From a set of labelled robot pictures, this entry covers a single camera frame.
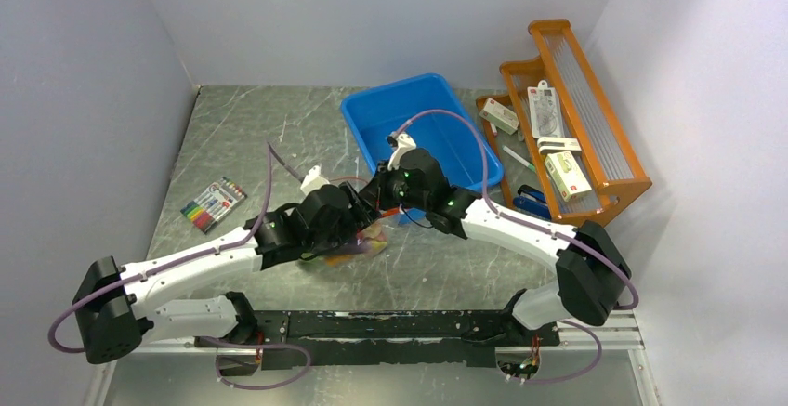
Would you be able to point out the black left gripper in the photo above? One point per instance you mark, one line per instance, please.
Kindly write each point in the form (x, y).
(361, 213)

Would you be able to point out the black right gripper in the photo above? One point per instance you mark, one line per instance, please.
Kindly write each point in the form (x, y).
(375, 192)

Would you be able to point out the clear zip bag red seal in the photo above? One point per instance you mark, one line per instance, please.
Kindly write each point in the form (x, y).
(368, 243)

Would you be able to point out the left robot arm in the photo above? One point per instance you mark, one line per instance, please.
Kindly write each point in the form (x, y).
(121, 307)

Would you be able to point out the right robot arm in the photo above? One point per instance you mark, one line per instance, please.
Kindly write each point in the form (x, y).
(591, 274)

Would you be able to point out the blue plastic bin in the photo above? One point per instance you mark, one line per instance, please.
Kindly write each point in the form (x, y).
(376, 112)

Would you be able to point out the white green small box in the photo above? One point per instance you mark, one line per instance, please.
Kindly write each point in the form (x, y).
(499, 115)

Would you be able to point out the white green pen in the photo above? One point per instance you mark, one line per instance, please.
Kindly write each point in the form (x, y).
(519, 158)

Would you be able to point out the marker pen pack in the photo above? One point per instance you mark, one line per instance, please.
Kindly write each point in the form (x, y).
(213, 204)

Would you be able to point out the blue stapler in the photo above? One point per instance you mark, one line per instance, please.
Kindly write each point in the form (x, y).
(532, 202)

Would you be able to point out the white flat box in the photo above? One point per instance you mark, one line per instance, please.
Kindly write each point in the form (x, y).
(548, 145)

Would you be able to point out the white red large box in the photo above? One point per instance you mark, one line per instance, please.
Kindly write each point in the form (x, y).
(567, 175)

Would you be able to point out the orange wooden rack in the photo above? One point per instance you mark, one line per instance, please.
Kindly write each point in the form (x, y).
(608, 160)

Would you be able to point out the clear blister pack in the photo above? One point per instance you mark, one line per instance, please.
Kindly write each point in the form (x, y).
(545, 113)

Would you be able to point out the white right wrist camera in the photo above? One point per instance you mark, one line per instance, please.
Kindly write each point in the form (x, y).
(400, 145)

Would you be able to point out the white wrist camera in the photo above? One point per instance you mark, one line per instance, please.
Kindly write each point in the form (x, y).
(314, 179)
(400, 145)

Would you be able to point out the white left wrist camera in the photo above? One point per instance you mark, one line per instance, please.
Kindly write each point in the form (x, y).
(314, 179)

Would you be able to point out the black aluminium base frame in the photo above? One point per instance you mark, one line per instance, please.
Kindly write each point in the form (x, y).
(477, 338)

